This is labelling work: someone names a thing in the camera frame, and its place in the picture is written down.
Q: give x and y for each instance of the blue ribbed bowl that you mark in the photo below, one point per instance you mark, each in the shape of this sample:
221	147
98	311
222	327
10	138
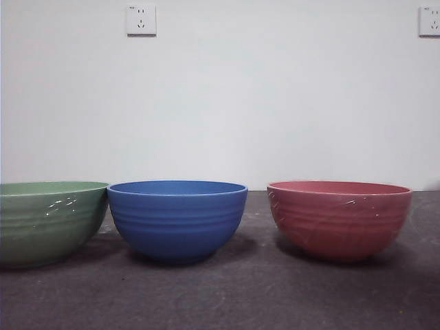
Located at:
177	230

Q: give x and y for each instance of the white wall socket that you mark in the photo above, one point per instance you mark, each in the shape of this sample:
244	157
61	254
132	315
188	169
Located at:
141	20
430	21

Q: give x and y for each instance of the green ribbed bowl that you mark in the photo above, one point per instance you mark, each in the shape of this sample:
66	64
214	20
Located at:
38	230

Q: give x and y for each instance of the red ribbed bowl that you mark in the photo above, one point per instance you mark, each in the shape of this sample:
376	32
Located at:
339	230

